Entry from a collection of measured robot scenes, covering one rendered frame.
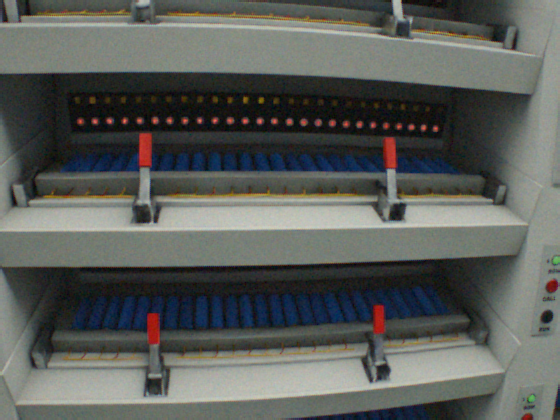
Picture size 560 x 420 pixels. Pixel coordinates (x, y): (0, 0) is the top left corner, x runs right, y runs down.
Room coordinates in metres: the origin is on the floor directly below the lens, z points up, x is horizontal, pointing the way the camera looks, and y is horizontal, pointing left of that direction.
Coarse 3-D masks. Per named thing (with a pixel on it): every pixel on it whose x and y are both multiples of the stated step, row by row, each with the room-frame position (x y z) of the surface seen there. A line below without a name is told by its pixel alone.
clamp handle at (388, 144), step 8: (384, 144) 0.46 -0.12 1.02; (392, 144) 0.46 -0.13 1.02; (384, 152) 0.46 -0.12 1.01; (392, 152) 0.46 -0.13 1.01; (384, 160) 0.46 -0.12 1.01; (392, 160) 0.46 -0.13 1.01; (392, 168) 0.46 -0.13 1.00; (392, 176) 0.46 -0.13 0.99; (392, 184) 0.45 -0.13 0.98; (392, 192) 0.45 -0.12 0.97
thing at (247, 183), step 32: (64, 192) 0.45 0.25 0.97; (96, 192) 0.45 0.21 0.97; (128, 192) 0.46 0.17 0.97; (160, 192) 0.46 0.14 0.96; (192, 192) 0.47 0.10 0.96; (224, 192) 0.48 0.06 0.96; (256, 192) 0.48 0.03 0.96; (288, 192) 0.49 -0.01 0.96; (320, 192) 0.49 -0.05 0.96; (352, 192) 0.50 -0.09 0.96; (416, 192) 0.50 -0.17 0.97; (448, 192) 0.52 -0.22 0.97; (480, 192) 0.52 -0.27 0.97
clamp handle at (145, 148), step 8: (144, 136) 0.43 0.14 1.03; (152, 136) 0.43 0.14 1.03; (144, 144) 0.42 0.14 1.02; (144, 152) 0.42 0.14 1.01; (144, 160) 0.42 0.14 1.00; (144, 168) 0.42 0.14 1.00; (144, 176) 0.42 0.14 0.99; (144, 184) 0.41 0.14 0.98; (144, 192) 0.41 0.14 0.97; (144, 200) 0.41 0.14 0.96
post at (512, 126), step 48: (480, 0) 0.59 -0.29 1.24; (528, 0) 0.49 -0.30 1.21; (480, 96) 0.58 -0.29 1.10; (528, 96) 0.48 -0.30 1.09; (480, 144) 0.57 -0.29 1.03; (528, 144) 0.48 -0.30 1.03; (528, 240) 0.46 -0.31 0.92; (480, 288) 0.54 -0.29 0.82; (528, 288) 0.46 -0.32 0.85; (528, 336) 0.46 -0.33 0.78; (528, 384) 0.47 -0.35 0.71
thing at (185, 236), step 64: (0, 192) 0.39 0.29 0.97; (512, 192) 0.49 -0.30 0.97; (0, 256) 0.38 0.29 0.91; (64, 256) 0.39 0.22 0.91; (128, 256) 0.40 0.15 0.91; (192, 256) 0.41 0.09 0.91; (256, 256) 0.42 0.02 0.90; (320, 256) 0.43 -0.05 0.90; (384, 256) 0.44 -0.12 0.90; (448, 256) 0.46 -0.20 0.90
